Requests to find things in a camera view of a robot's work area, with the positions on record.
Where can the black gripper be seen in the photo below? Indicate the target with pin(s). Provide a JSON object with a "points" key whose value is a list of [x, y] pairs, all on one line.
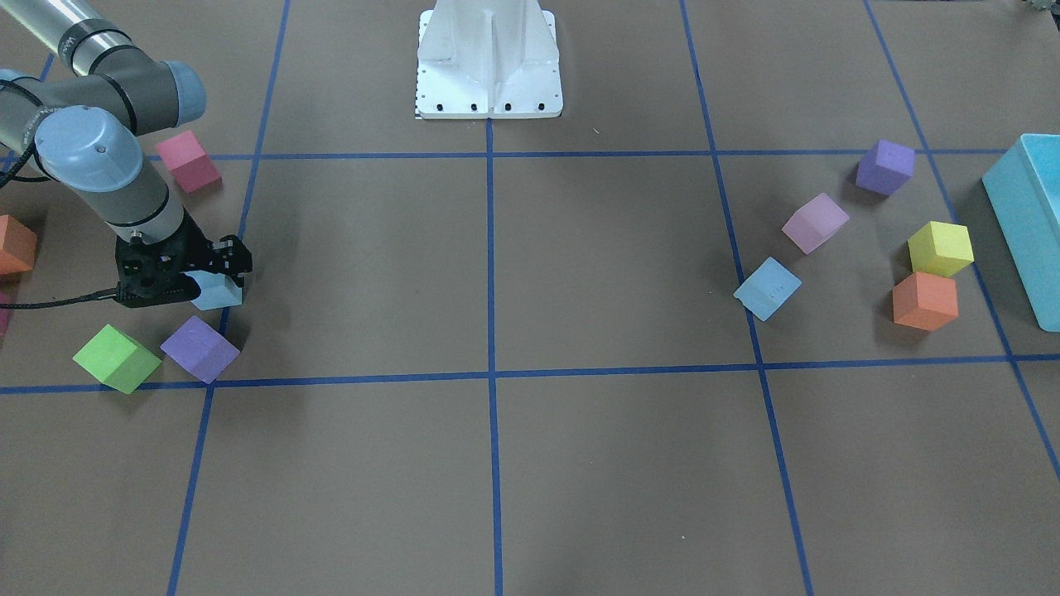
{"points": [[197, 246]]}

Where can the blue foam block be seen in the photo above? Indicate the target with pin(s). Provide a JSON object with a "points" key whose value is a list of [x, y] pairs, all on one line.
{"points": [[217, 291], [767, 289]]}

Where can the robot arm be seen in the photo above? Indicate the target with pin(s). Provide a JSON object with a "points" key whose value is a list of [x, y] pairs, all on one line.
{"points": [[84, 134]]}

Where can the purple foam block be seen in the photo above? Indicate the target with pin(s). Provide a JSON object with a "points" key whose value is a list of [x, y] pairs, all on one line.
{"points": [[199, 349], [885, 167]]}

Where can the magenta foam block near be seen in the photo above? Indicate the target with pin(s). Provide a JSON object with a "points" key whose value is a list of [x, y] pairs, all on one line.
{"points": [[188, 162]]}

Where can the magenta foam block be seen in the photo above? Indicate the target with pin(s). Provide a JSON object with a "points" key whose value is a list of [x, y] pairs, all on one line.
{"points": [[4, 314], [188, 162]]}

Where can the green foam block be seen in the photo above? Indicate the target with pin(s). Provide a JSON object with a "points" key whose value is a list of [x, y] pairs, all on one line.
{"points": [[117, 360]]}

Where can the orange foam block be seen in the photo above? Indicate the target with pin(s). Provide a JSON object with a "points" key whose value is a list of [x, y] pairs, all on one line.
{"points": [[924, 301], [18, 247]]}

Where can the light pink foam block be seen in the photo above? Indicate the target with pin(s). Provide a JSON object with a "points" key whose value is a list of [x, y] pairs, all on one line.
{"points": [[815, 223]]}

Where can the yellow foam block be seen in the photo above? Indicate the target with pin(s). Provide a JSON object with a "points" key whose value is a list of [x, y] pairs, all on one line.
{"points": [[940, 249]]}

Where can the teal plastic bin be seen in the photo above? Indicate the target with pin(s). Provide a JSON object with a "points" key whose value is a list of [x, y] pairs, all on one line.
{"points": [[1023, 189]]}

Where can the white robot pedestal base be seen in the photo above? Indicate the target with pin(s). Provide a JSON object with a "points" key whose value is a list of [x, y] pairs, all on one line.
{"points": [[488, 59]]}

